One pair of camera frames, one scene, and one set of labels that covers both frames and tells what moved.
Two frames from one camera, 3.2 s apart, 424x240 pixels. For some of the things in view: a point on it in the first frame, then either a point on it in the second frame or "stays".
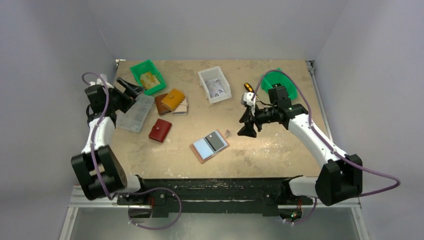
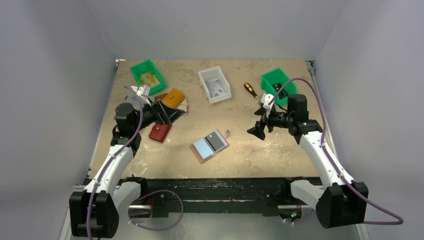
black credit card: (214, 141) stays
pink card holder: (225, 138) stays
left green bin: (138, 70) stays
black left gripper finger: (130, 87) to (173, 114)
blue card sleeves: (203, 148) stays
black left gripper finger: (126, 100) to (172, 114)
